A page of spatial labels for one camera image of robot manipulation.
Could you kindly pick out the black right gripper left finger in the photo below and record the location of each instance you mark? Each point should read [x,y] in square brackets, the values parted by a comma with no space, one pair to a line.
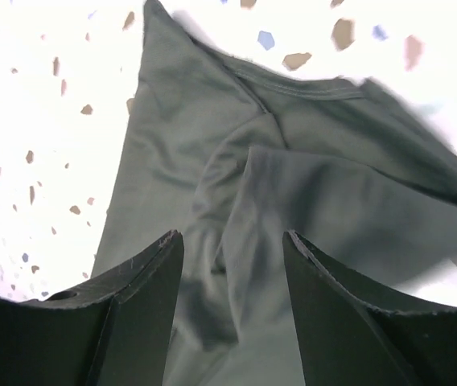
[113,329]

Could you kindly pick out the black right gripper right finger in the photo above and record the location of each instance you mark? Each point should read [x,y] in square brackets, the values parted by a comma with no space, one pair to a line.
[353,330]

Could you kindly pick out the grey t shirt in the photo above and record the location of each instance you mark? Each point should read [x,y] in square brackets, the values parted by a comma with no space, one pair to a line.
[234,156]

